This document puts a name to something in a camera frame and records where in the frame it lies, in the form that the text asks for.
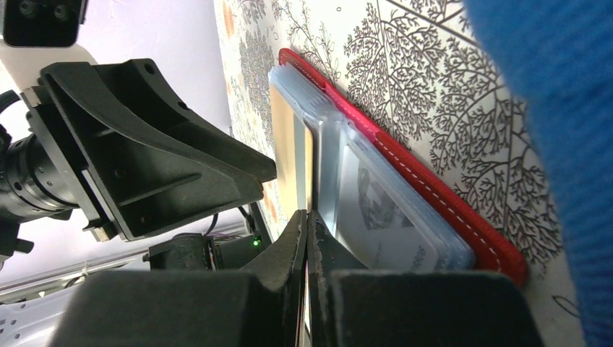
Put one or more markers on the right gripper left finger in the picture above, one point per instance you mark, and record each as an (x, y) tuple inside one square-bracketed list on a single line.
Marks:
[(272, 303)]

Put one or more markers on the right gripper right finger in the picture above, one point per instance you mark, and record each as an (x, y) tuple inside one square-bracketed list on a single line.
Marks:
[(325, 254)]

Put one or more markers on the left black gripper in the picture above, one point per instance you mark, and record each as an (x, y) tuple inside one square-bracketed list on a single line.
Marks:
[(88, 151)]

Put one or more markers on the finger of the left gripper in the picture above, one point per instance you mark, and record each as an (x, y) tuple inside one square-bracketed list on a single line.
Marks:
[(140, 86)]

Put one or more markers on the red leather card holder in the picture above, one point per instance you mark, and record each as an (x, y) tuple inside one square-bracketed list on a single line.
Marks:
[(339, 129)]

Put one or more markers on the silver card right sleeve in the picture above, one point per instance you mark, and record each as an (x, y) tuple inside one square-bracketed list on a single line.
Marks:
[(374, 228)]

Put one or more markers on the floral patterned table mat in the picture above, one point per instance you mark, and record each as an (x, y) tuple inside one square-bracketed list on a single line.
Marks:
[(417, 70)]

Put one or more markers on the blue folded cloth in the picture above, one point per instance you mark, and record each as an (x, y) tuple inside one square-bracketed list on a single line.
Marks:
[(557, 56)]

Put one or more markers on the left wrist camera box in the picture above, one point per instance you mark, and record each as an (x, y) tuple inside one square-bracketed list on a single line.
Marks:
[(42, 23)]

